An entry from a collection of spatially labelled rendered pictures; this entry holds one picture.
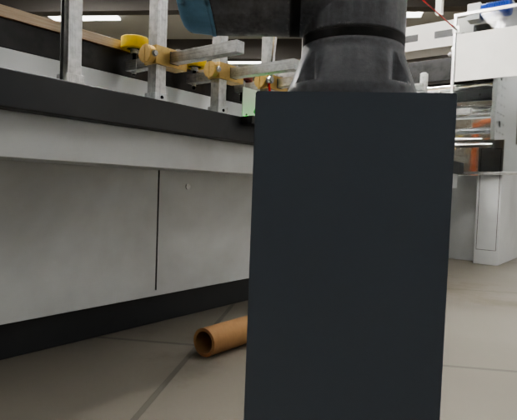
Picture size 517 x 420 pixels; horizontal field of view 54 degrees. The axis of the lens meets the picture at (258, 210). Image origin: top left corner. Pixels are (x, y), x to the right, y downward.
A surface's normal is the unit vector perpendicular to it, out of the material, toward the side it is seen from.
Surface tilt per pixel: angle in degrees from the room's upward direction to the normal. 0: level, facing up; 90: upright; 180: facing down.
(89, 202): 90
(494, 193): 90
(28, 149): 90
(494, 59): 90
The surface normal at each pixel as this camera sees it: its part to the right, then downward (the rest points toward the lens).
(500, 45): -0.62, 0.01
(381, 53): 0.30, -0.29
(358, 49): -0.07, -0.30
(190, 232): 0.79, 0.06
